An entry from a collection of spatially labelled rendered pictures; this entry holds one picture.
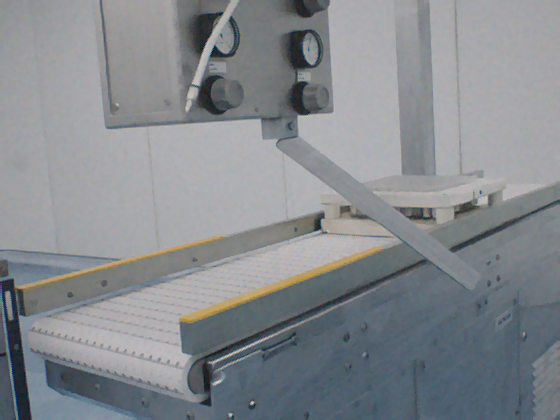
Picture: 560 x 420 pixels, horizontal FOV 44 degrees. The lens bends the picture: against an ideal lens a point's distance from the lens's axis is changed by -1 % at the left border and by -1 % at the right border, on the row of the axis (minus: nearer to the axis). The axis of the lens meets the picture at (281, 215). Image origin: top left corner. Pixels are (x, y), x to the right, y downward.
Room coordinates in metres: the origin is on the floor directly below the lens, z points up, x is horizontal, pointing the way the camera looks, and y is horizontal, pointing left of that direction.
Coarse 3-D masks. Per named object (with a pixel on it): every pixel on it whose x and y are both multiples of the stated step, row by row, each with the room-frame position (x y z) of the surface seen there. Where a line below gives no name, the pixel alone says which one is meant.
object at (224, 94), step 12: (216, 72) 0.60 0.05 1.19; (204, 84) 0.59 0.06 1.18; (216, 84) 0.59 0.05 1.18; (228, 84) 0.58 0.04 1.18; (240, 84) 0.59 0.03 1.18; (204, 96) 0.59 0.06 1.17; (216, 96) 0.59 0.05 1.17; (228, 96) 0.58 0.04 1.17; (240, 96) 0.59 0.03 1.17; (216, 108) 0.59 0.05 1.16; (228, 108) 0.60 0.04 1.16
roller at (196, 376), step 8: (200, 360) 0.63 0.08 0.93; (192, 368) 0.62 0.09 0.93; (200, 368) 0.63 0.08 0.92; (192, 376) 0.62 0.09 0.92; (200, 376) 0.63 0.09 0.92; (208, 376) 0.63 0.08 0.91; (192, 384) 0.62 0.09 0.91; (200, 384) 0.62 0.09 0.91; (208, 384) 0.63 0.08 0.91; (192, 392) 0.63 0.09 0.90; (200, 392) 0.62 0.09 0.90
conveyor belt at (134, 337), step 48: (336, 240) 1.15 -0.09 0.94; (384, 240) 1.12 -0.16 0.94; (144, 288) 0.90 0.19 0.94; (192, 288) 0.88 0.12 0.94; (240, 288) 0.86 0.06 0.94; (48, 336) 0.75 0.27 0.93; (96, 336) 0.71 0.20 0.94; (144, 336) 0.69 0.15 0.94; (240, 336) 0.68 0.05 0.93; (144, 384) 0.65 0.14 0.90
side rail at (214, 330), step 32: (544, 192) 1.36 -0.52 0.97; (448, 224) 1.02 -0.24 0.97; (480, 224) 1.11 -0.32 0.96; (384, 256) 0.87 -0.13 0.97; (416, 256) 0.94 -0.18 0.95; (288, 288) 0.72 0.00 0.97; (320, 288) 0.76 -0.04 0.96; (224, 320) 0.64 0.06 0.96; (256, 320) 0.67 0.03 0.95; (192, 352) 0.61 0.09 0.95
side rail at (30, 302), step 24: (312, 216) 1.21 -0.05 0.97; (216, 240) 1.02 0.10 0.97; (240, 240) 1.07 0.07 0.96; (264, 240) 1.11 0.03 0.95; (144, 264) 0.92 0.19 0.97; (168, 264) 0.95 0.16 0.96; (192, 264) 0.98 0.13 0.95; (48, 288) 0.80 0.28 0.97; (72, 288) 0.83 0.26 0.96; (96, 288) 0.85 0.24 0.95; (120, 288) 0.88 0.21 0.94; (24, 312) 0.78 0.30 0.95
